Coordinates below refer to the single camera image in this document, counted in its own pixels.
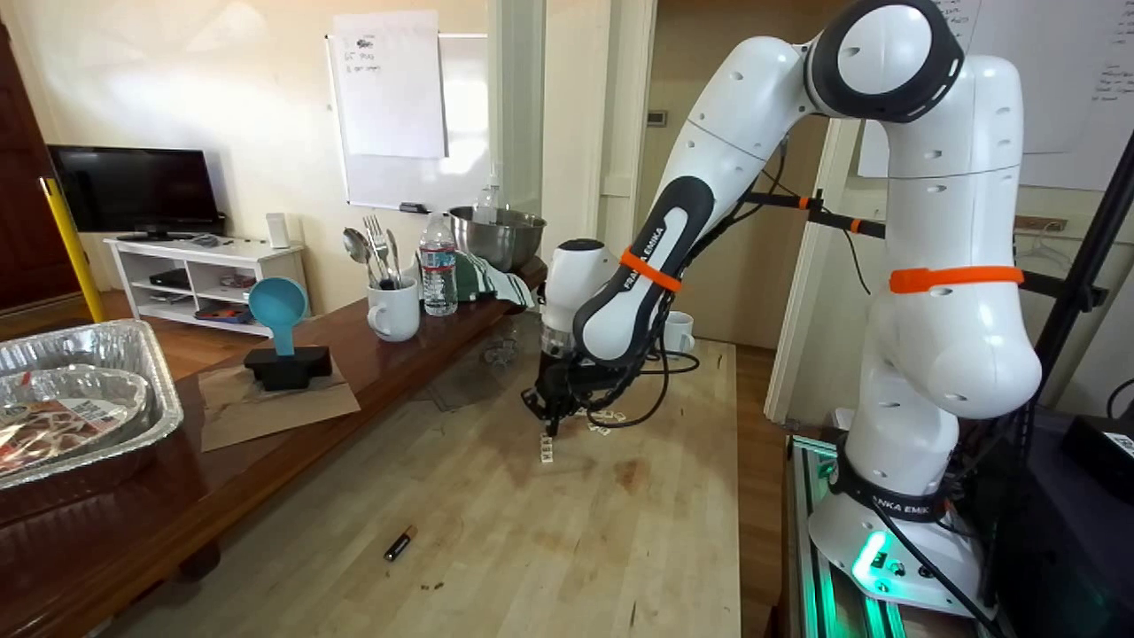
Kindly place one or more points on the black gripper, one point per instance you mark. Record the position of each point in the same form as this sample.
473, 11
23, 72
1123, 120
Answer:
557, 383

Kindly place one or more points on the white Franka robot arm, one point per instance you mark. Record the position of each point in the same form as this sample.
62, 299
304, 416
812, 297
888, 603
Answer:
944, 180

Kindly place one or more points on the clear plastic wrap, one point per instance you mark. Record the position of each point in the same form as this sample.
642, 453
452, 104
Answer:
511, 344

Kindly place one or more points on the green striped towel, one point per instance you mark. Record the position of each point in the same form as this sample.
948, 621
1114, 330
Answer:
500, 287

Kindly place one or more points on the small white ceramic mug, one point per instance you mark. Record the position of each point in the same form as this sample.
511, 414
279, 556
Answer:
682, 336

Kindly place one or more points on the clear plastic water bottle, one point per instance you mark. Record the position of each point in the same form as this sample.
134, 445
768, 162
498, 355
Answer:
439, 278

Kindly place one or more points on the black marker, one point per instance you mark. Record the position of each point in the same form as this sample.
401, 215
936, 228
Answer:
399, 547

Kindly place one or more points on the stainless steel bowl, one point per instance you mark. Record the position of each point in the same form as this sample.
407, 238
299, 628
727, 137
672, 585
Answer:
507, 238

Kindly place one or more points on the white ceramic utensil mug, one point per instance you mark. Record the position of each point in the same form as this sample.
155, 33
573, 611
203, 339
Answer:
396, 313

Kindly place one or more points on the clear pump bottle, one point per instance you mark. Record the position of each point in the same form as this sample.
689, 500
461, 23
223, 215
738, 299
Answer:
492, 205

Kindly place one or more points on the silver metal utensil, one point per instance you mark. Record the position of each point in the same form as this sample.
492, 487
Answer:
384, 241

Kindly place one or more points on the silver metal spoon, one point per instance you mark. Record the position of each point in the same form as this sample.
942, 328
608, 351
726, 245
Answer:
361, 245

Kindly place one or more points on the black block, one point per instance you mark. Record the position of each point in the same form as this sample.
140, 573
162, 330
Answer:
288, 371

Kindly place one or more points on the brown cardboard sheet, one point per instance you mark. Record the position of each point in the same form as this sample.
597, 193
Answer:
270, 414

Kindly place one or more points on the blue plastic scoop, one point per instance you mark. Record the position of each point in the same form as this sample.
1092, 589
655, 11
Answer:
279, 307

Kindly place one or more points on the white whiteboard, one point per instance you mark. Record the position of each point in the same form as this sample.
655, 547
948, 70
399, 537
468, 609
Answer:
466, 120

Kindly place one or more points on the small white box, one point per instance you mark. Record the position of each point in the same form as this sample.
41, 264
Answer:
279, 233

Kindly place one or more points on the black articulated clamp rod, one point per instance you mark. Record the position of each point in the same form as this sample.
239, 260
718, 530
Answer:
836, 217

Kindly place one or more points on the white paper sheet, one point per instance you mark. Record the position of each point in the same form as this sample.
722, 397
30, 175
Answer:
393, 92

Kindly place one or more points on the white television shelf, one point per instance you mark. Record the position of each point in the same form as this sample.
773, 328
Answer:
213, 253

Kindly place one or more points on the aluminium foil tray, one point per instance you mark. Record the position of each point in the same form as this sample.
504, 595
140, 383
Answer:
128, 355

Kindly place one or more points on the dark brown wooden table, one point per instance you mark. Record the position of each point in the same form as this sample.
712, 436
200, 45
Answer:
119, 533

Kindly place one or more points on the black flat television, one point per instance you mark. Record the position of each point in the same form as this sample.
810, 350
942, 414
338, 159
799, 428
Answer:
136, 188

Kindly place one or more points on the crumpled plastic wrapper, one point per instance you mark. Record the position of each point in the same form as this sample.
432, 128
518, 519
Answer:
48, 421

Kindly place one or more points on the yellow stick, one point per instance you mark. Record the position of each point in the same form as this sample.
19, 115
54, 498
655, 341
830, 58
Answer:
73, 250

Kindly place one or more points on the black control box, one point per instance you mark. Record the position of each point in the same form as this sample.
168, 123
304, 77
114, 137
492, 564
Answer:
1065, 556

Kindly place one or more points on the black tripod pole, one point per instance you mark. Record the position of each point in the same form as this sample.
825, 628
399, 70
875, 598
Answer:
1083, 278

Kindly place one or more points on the black device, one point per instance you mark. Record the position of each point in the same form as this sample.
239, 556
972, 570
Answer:
1104, 455

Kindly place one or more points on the dark brown wooden cabinet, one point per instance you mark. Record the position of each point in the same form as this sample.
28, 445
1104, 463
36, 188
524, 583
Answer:
23, 215

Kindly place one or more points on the white wall paper sheets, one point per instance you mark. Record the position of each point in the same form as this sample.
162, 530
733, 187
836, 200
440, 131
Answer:
1085, 92

